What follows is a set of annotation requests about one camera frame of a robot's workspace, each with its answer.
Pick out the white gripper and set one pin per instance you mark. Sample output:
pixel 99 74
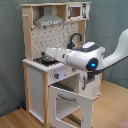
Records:
pixel 57 53

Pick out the small silver toy pot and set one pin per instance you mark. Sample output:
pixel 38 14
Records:
pixel 47 58

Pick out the white oven door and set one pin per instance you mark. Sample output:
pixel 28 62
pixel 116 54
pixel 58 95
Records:
pixel 63 102

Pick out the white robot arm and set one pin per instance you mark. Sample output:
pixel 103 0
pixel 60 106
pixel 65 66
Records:
pixel 89 57

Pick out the black toy faucet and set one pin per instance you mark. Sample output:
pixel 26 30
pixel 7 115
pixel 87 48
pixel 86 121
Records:
pixel 71 44

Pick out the left stove knob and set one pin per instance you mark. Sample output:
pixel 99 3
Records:
pixel 56 75

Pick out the black stovetop red burners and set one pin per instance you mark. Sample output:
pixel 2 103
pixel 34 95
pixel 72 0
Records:
pixel 45 63

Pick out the grey range hood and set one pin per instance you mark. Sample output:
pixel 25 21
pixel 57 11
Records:
pixel 48 18

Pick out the white toy microwave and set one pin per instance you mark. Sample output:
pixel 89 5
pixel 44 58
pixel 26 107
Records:
pixel 78 11

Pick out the white cupboard door grey dispenser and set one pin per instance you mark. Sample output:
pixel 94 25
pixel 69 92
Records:
pixel 90 85

